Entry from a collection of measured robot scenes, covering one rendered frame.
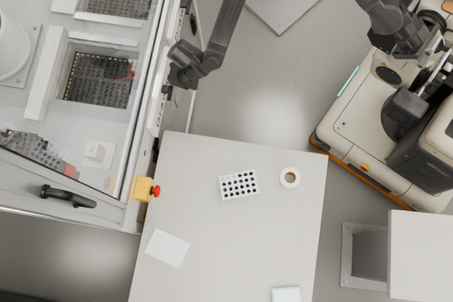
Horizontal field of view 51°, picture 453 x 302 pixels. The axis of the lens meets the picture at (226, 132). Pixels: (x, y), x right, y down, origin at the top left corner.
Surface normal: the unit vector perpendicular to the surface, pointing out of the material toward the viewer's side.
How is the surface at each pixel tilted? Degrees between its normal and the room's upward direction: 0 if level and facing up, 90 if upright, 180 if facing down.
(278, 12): 3
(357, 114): 0
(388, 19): 57
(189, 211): 0
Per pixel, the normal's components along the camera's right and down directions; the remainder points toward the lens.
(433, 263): -0.04, -0.25
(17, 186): 0.99, 0.15
